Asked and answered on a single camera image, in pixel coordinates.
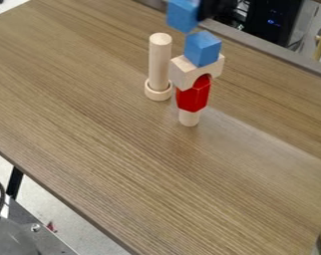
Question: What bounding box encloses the black computer case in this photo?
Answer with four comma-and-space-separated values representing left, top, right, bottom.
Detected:
244, 0, 305, 48

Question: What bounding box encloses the grey metal base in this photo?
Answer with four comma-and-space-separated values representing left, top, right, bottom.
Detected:
0, 198, 79, 255

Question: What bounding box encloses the wooden ring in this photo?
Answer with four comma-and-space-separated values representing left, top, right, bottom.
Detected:
143, 78, 174, 102

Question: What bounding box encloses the blue cube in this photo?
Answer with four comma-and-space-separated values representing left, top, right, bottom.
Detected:
182, 30, 223, 68

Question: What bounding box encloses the short wooden cylinder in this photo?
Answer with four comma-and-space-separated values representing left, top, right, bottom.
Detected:
177, 109, 202, 128

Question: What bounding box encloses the red hexagonal block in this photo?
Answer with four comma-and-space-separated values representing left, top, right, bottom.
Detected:
174, 74, 213, 114

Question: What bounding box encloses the wooden arch block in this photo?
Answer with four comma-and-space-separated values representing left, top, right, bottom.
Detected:
168, 53, 226, 92

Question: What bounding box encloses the tall wooden cylinder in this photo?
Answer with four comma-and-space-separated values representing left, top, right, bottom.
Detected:
147, 32, 174, 93

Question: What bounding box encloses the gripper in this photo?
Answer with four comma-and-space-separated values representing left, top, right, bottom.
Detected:
196, 0, 238, 22

